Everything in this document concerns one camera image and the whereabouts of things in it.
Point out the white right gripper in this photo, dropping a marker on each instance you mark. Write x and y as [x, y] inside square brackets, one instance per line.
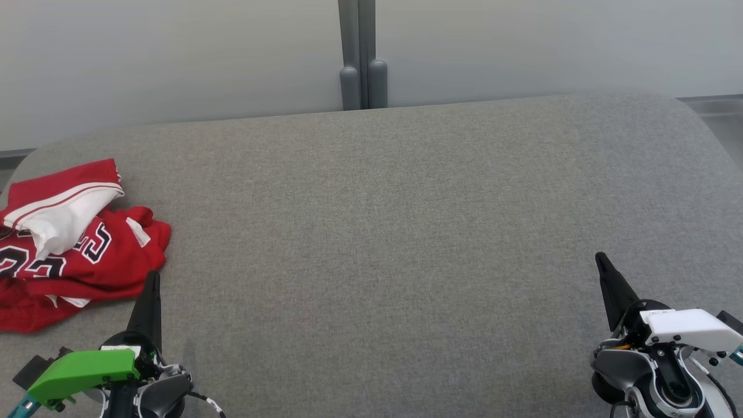
[691, 328]

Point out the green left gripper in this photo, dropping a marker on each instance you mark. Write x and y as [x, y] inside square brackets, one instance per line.
[81, 371]

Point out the red Bulls 23 jersey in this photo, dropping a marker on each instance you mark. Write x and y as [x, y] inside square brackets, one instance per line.
[110, 267]

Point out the red white-striped shorts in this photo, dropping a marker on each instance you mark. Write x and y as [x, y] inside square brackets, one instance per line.
[23, 316]

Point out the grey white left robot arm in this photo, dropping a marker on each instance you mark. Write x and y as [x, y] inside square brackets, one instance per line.
[165, 395]

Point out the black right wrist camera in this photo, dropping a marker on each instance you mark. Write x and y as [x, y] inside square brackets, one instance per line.
[732, 322]

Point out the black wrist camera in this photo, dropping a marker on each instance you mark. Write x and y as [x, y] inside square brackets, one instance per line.
[32, 366]
[732, 322]

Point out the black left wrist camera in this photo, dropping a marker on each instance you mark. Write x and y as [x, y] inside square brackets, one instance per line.
[32, 366]

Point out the teal right camera connector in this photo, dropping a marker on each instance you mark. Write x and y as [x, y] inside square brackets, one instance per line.
[738, 355]

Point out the teal camera connector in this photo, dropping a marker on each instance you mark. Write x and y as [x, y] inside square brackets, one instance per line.
[20, 407]
[738, 355]

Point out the teal left camera connector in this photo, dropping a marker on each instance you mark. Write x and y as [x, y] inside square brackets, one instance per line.
[20, 407]

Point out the grey double partition post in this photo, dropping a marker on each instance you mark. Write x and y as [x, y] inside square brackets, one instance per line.
[363, 58]

